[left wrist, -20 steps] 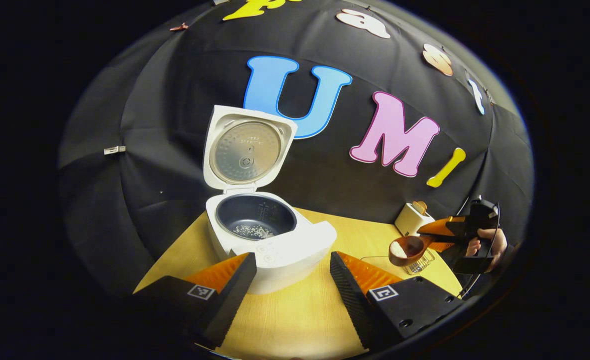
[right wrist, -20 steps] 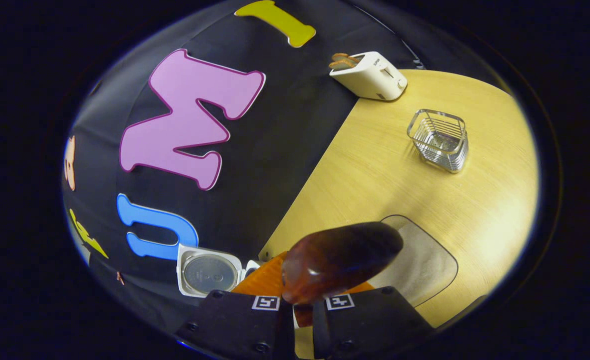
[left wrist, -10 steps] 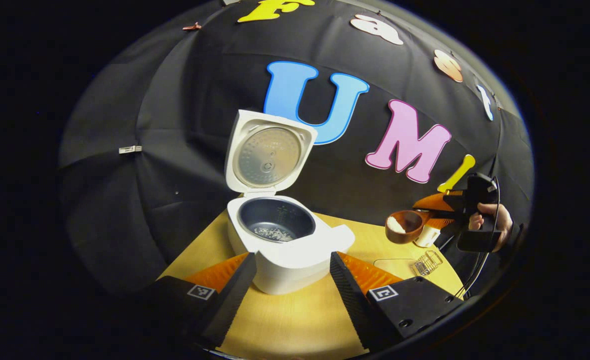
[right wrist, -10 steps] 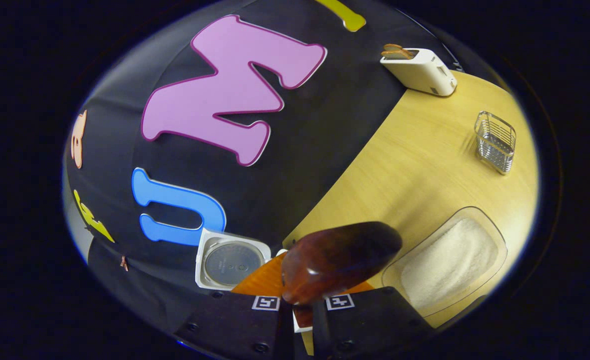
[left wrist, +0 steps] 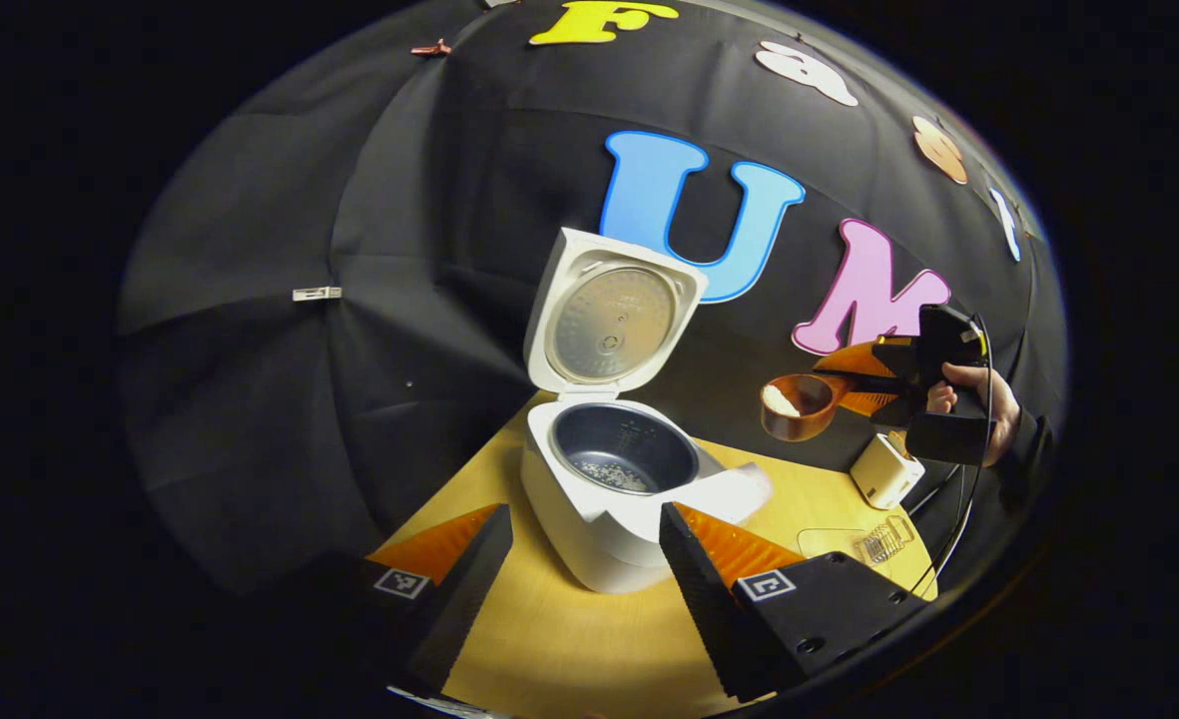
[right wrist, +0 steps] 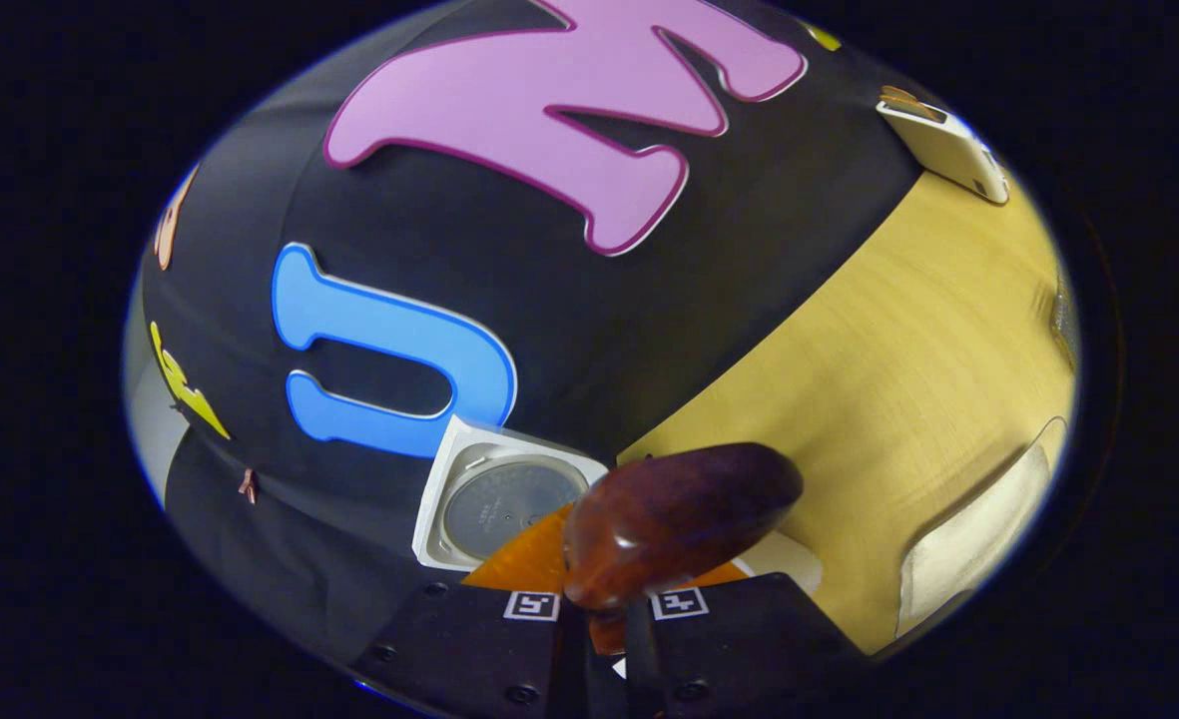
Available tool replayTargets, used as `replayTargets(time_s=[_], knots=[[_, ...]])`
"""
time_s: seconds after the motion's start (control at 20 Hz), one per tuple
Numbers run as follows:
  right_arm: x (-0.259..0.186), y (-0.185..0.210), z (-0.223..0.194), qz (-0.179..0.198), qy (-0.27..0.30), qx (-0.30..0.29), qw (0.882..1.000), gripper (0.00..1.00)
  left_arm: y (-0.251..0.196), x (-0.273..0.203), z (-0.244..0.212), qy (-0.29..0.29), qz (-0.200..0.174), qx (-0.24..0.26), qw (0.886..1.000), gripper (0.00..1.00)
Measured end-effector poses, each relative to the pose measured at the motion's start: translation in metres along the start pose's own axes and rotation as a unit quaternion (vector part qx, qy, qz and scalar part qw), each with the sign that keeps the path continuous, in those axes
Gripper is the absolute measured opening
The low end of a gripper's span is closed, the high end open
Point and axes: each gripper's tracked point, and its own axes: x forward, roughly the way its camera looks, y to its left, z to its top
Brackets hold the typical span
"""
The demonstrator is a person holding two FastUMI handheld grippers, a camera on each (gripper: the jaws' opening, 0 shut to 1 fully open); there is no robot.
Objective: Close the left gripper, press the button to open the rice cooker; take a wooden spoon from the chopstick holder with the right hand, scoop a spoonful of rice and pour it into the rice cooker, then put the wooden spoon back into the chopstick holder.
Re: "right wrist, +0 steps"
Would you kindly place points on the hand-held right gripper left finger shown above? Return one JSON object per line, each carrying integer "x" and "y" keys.
{"x": 469, "y": 644}

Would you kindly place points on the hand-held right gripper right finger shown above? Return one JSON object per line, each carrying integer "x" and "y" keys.
{"x": 739, "y": 644}

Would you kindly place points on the brown wooden spoon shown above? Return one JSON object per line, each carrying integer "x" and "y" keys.
{"x": 679, "y": 519}

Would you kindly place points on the white rice cooker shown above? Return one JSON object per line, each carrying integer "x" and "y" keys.
{"x": 499, "y": 499}

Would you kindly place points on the clear plastic rice container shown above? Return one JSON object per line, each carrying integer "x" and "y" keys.
{"x": 948, "y": 559}

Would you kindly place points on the pile of white rice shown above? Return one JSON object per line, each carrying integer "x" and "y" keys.
{"x": 978, "y": 539}

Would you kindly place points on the copper backdrop clip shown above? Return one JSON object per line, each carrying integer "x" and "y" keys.
{"x": 249, "y": 486}

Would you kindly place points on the black backdrop cloth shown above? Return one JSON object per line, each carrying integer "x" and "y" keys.
{"x": 599, "y": 330}

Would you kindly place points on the white toaster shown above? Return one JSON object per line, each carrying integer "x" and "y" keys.
{"x": 948, "y": 150}

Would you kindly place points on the brown toast slice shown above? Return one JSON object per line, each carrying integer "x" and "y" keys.
{"x": 908, "y": 100}

